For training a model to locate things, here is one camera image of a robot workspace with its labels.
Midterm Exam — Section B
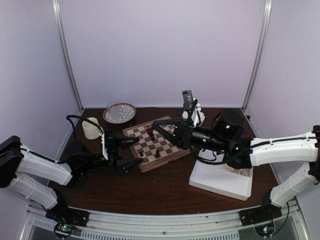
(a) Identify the front aluminium rail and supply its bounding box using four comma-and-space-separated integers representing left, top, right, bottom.
24, 207, 308, 240

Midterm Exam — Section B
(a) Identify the white foam tray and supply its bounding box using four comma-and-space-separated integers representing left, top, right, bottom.
189, 161, 253, 201

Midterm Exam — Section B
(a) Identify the wooden chess board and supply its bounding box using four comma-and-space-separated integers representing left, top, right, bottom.
122, 120, 190, 173

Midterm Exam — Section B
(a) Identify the light chess pieces pile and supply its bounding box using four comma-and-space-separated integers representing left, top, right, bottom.
226, 165, 250, 177

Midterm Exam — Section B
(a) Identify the clear drinking glass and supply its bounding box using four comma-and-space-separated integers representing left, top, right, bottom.
107, 100, 121, 120

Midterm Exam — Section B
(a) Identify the left aluminium frame post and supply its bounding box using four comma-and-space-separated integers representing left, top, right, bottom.
52, 0, 84, 112

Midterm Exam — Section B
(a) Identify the cream ribbed mug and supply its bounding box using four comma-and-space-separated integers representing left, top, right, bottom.
82, 121, 102, 140

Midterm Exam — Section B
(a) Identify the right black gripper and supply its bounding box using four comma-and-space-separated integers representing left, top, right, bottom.
152, 117, 229, 154

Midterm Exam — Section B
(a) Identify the right black cable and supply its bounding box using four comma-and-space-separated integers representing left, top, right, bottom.
187, 144, 233, 167

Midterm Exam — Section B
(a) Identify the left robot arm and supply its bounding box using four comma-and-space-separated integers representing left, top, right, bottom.
0, 133, 144, 227

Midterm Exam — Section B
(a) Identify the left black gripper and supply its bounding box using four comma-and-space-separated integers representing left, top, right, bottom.
80, 134, 144, 177

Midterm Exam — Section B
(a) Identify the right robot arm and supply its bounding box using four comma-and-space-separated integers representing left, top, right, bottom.
151, 109, 320, 221

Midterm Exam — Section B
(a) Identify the right aluminium frame post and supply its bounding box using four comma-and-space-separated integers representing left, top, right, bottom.
241, 0, 273, 112

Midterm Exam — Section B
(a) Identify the black cable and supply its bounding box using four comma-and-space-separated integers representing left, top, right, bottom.
66, 114, 105, 136
187, 144, 233, 167

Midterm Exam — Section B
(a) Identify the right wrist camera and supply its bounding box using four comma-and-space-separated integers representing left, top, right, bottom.
182, 90, 201, 119

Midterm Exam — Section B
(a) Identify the dark chess piece tall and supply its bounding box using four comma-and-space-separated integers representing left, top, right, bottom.
149, 133, 155, 141

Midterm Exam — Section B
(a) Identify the patterned ceramic plate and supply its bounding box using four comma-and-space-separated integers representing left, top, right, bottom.
102, 103, 137, 124

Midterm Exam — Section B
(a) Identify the aluminium frame post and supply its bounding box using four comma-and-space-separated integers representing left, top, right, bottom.
52, 0, 84, 112
241, 0, 273, 112

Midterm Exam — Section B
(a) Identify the white fluted bowl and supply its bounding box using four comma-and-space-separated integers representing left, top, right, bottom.
191, 108, 206, 127

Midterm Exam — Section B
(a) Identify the left black cable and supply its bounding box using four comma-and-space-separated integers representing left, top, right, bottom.
66, 114, 105, 136

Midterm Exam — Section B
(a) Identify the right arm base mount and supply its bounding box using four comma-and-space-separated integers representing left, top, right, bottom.
239, 206, 282, 238

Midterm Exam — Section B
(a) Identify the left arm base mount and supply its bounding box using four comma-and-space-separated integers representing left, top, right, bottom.
44, 208, 90, 239

